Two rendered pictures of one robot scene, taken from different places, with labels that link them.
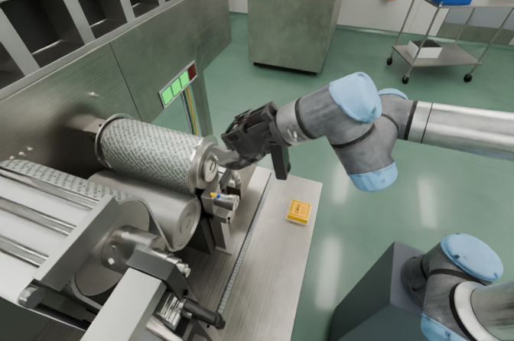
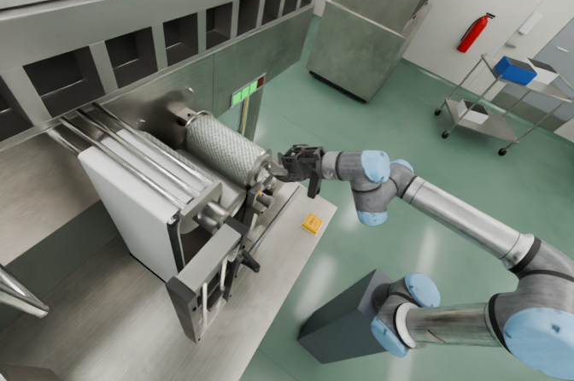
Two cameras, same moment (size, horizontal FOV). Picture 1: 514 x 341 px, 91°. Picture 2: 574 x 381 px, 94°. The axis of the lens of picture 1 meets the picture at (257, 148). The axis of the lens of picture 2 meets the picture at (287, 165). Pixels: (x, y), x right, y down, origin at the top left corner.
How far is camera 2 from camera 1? 26 cm
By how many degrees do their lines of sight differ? 4
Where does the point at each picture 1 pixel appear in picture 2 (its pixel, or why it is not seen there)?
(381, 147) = (381, 199)
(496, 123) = (453, 208)
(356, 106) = (372, 172)
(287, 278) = (289, 270)
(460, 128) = (433, 203)
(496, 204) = (478, 271)
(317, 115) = (348, 168)
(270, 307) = (270, 285)
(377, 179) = (371, 218)
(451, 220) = (436, 272)
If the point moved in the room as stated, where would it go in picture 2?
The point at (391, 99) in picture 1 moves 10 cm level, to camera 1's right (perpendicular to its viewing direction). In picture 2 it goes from (401, 169) to (435, 180)
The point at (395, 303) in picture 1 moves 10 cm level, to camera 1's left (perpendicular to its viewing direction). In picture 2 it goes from (360, 309) to (335, 301)
